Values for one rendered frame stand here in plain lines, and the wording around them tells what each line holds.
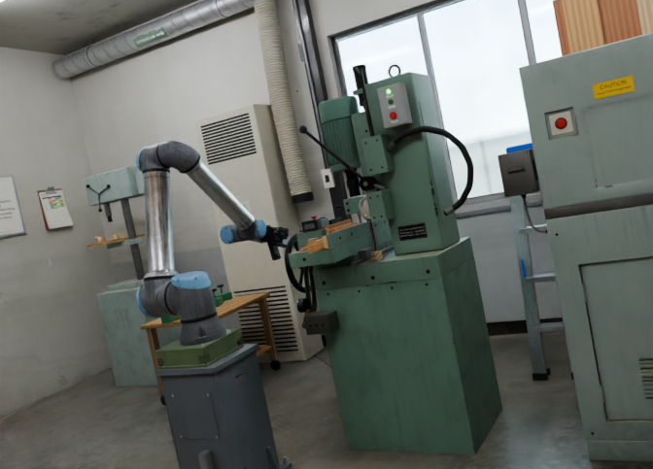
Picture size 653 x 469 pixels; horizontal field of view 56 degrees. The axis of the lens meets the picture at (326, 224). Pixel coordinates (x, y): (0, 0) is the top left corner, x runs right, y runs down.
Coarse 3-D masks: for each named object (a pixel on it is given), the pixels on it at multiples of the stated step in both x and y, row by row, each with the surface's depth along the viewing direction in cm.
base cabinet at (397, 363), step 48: (336, 288) 258; (384, 288) 247; (432, 288) 237; (336, 336) 261; (384, 336) 250; (432, 336) 239; (480, 336) 263; (336, 384) 265; (384, 384) 253; (432, 384) 242; (480, 384) 255; (384, 432) 257; (432, 432) 245; (480, 432) 246
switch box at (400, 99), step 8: (384, 88) 240; (392, 88) 238; (400, 88) 237; (384, 96) 240; (400, 96) 237; (384, 104) 241; (400, 104) 237; (408, 104) 241; (384, 112) 241; (400, 112) 238; (408, 112) 240; (384, 120) 242; (400, 120) 238; (408, 120) 239
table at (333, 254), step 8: (376, 232) 274; (384, 232) 281; (360, 240) 260; (368, 240) 267; (376, 240) 273; (384, 240) 280; (336, 248) 242; (344, 248) 247; (352, 248) 253; (360, 248) 259; (296, 256) 247; (304, 256) 245; (312, 256) 244; (320, 256) 242; (328, 256) 240; (336, 256) 241; (344, 256) 246; (296, 264) 248; (304, 264) 246; (312, 264) 244; (320, 264) 242
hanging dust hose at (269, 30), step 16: (256, 0) 414; (272, 0) 415; (272, 16) 414; (272, 32) 413; (272, 48) 414; (272, 64) 415; (272, 80) 416; (272, 96) 418; (288, 96) 418; (288, 112) 417; (288, 128) 417; (288, 144) 417; (288, 160) 418; (288, 176) 420; (304, 176) 420; (304, 192) 418
